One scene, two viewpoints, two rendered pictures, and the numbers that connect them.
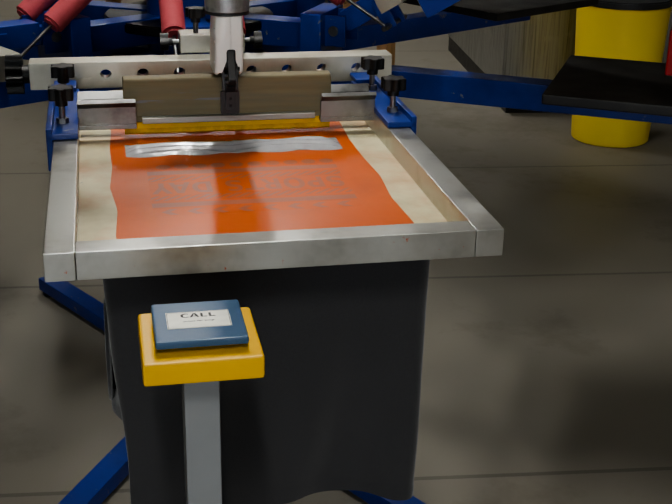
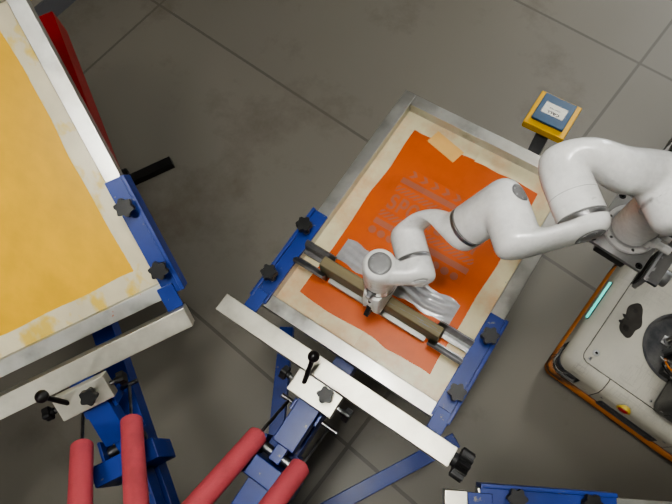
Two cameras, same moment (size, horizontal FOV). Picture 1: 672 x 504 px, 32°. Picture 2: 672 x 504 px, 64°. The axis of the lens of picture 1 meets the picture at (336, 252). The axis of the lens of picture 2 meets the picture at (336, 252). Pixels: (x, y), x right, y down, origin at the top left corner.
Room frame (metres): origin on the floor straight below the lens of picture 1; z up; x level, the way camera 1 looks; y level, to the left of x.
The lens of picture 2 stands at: (2.21, 0.45, 2.37)
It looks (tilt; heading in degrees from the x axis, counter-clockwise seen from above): 69 degrees down; 237
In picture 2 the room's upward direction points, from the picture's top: 12 degrees counter-clockwise
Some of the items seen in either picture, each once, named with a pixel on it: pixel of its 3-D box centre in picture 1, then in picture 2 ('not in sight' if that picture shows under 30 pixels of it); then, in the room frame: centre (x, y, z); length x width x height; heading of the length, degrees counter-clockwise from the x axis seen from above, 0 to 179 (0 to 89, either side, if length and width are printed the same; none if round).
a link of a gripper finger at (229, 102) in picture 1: (230, 96); not in sight; (1.91, 0.18, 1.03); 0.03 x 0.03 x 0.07; 12
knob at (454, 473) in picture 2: (22, 74); (456, 461); (2.10, 0.59, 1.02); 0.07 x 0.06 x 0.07; 12
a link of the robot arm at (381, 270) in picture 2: not in sight; (397, 271); (1.92, 0.22, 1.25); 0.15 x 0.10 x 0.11; 147
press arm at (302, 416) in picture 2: not in sight; (304, 414); (2.28, 0.26, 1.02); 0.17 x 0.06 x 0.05; 12
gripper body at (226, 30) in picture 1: (227, 37); (379, 287); (1.94, 0.19, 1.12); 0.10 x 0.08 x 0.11; 12
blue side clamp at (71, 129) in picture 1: (64, 124); (469, 368); (1.91, 0.47, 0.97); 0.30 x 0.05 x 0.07; 12
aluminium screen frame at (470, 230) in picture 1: (243, 161); (422, 240); (1.73, 0.15, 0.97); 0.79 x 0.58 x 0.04; 12
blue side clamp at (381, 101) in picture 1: (381, 113); (291, 257); (2.02, -0.08, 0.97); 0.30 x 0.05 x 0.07; 12
